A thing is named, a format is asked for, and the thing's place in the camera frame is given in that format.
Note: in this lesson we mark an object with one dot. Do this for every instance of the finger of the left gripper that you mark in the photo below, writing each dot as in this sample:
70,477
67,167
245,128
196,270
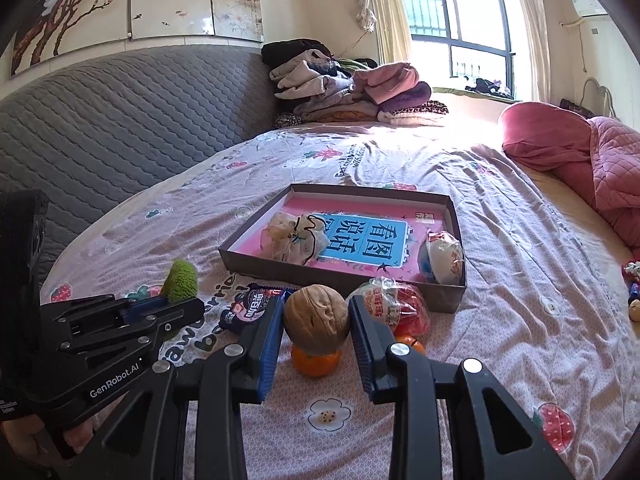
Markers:
65,351
102,312

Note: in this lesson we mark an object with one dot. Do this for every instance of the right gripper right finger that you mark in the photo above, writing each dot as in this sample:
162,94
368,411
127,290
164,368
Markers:
490,436

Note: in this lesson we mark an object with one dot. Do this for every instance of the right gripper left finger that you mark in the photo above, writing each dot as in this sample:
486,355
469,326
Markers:
145,437

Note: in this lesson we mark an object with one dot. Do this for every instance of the mandarin with stem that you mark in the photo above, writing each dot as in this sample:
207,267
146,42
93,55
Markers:
412,342

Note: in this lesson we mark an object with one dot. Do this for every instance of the red white toy egg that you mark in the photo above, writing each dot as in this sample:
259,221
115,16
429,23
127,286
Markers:
399,306

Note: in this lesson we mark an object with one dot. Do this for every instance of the larger orange mandarin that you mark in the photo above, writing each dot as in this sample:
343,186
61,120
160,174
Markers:
313,366

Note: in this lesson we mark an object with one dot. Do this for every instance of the blue cookie packet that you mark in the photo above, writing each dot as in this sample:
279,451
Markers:
249,306

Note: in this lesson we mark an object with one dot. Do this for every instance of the walnut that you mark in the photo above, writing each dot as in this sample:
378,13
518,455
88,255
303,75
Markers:
316,319

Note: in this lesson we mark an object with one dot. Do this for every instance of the left hand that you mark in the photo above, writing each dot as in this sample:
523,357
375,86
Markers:
29,438

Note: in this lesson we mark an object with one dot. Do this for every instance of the grey quilted headboard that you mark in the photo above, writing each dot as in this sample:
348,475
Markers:
95,133

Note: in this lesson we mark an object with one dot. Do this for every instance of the dark cardboard box tray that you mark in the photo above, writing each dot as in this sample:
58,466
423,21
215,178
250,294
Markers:
439,298

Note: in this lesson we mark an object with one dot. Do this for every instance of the small colourful doll toy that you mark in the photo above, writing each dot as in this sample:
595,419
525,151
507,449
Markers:
631,276

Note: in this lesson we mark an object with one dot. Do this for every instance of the pink quilted duvet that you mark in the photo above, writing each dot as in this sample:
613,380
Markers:
607,177

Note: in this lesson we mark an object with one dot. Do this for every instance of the pink pillow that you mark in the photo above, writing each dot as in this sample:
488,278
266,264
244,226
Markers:
544,137

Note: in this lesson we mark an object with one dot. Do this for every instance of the pile of folded clothes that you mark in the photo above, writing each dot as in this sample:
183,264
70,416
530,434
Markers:
312,85

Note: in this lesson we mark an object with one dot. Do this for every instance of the clothes on window sill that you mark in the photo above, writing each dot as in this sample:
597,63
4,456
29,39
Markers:
490,88

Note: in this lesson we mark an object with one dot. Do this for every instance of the cream curtain right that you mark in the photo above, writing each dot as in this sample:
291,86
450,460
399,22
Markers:
538,45

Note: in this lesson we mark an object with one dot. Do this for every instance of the cream curtain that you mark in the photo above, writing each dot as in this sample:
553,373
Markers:
387,19
538,45

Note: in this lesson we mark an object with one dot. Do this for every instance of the cream curtain left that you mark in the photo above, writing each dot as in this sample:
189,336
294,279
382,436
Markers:
387,19

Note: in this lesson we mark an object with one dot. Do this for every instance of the white air conditioner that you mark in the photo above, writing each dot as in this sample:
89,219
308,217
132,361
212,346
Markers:
589,8

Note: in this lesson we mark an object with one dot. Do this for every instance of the floral wall panel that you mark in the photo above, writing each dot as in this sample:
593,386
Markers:
56,27

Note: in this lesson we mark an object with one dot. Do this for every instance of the white metal chair frame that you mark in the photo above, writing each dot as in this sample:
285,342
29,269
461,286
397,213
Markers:
597,99

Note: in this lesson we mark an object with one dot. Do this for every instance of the window with dark frame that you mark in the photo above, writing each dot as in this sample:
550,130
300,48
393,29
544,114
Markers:
453,42

